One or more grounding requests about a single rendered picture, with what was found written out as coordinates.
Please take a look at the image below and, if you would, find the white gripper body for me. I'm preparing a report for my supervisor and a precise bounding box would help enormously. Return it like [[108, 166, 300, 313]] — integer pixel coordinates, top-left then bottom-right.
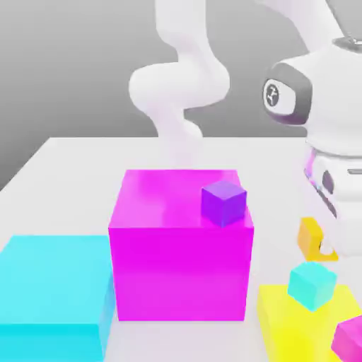
[[311, 187, 362, 257]]

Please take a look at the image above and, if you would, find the small orange cube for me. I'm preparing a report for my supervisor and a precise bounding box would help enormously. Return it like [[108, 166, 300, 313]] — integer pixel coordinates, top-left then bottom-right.
[[297, 216, 339, 262]]

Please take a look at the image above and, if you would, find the small turquoise cube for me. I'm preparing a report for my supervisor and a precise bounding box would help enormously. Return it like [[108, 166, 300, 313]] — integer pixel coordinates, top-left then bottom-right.
[[287, 261, 338, 313]]

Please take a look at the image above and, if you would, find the small pink cube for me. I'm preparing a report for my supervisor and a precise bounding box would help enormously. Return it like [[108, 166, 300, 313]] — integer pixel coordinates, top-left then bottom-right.
[[330, 315, 362, 362]]

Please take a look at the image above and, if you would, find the small purple cube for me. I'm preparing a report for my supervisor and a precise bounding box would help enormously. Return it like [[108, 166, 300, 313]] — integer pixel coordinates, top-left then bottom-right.
[[201, 180, 247, 228]]

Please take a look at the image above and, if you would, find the large yellow box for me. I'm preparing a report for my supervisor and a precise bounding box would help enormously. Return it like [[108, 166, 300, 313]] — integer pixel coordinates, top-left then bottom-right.
[[256, 283, 362, 362]]

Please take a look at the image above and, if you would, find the large magenta box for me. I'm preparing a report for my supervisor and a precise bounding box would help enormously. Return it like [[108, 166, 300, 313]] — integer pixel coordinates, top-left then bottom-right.
[[107, 168, 255, 322]]

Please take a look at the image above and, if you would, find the large cyan box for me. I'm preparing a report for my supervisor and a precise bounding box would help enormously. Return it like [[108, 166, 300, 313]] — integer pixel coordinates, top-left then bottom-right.
[[0, 234, 117, 362]]

